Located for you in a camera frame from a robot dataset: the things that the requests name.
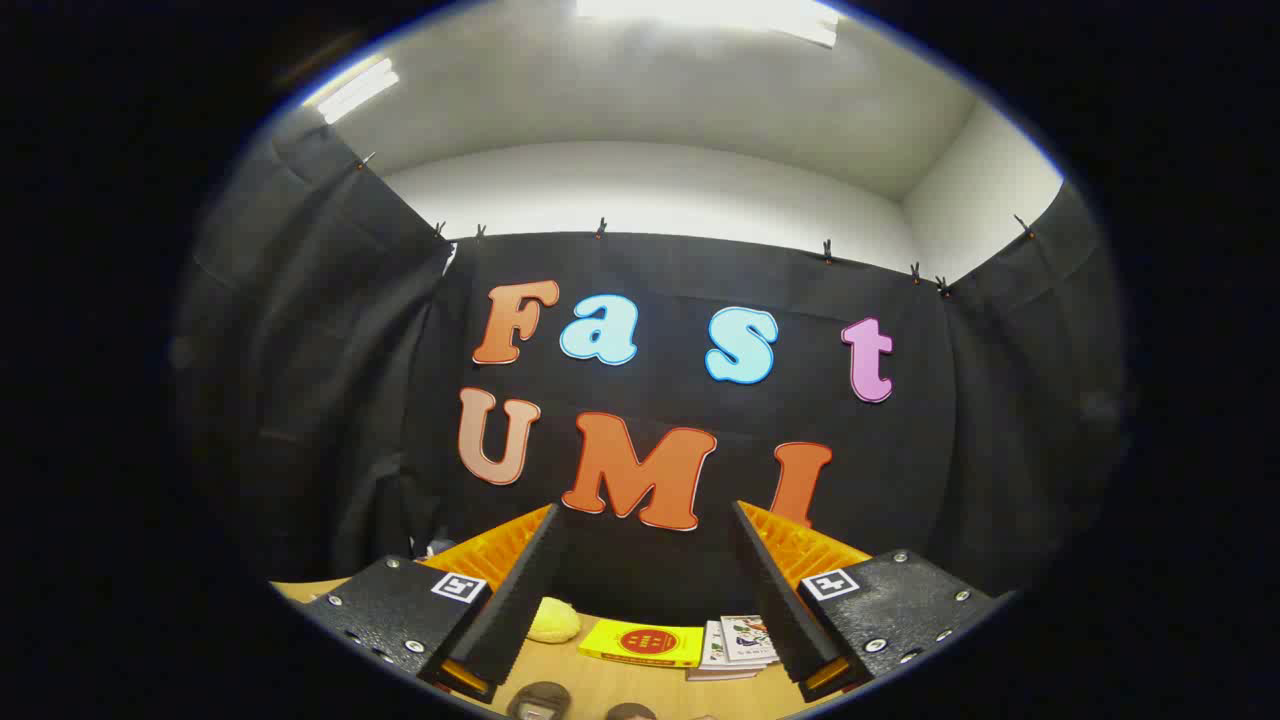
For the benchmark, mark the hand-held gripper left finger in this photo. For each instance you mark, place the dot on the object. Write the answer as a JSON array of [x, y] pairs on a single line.
[[520, 600]]

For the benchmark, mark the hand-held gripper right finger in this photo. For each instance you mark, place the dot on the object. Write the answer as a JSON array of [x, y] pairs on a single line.
[[775, 600]]

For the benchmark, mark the brown fuzzy shoe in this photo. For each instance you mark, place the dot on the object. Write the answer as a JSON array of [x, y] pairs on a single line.
[[630, 713], [540, 702]]

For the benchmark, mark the yellow bun-shaped squishy toy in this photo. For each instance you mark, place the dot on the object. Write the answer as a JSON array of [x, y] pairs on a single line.
[[553, 620]]

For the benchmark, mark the brown cover book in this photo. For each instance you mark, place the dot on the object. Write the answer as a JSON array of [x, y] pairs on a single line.
[[715, 675]]

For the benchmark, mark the yellow book with red circle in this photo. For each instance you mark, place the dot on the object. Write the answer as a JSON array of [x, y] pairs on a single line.
[[640, 642]]

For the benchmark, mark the black backdrop cloth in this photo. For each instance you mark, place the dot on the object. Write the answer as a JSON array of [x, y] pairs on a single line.
[[660, 280]]

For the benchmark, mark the row of small cloth clips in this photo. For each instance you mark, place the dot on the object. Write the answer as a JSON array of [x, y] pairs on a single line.
[[600, 229]]

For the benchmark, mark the narrow ceiling light panel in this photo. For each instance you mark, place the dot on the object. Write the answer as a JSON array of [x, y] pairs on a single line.
[[355, 92]]

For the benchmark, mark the wide ceiling light panel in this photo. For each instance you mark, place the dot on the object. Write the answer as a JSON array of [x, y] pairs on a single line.
[[700, 12]]

